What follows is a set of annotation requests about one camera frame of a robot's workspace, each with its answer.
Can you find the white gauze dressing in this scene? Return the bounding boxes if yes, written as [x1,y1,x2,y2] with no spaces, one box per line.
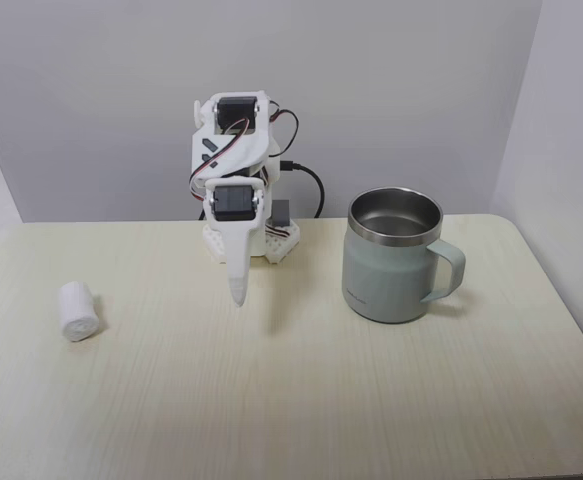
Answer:
[58,281,103,344]

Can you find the pale green steel mug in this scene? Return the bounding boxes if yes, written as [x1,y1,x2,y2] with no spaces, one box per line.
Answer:
[341,186,468,325]

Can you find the grey table clamp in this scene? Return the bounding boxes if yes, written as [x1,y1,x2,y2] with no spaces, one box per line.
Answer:
[272,199,293,227]

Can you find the black power cable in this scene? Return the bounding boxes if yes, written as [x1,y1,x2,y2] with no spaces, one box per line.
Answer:
[279,158,326,220]

